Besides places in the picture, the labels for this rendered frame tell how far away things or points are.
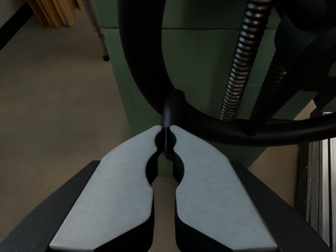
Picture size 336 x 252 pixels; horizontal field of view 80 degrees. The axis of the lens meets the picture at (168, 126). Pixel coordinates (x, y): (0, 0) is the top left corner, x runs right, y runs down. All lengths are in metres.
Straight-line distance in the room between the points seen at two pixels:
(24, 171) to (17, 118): 0.33
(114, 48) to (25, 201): 0.85
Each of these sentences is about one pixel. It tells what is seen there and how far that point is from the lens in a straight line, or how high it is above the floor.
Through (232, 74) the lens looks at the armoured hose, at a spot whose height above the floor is 0.73.
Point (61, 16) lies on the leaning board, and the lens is 1.89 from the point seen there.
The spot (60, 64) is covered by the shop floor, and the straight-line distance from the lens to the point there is 1.55.
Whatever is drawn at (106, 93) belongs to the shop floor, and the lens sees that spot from 1.26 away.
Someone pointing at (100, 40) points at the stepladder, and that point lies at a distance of 1.40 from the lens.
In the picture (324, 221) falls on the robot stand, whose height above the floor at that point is 0.23.
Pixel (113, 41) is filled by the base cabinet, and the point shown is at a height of 0.69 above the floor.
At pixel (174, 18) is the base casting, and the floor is 0.73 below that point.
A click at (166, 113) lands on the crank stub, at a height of 0.77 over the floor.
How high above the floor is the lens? 0.90
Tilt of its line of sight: 57 degrees down
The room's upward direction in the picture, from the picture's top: straight up
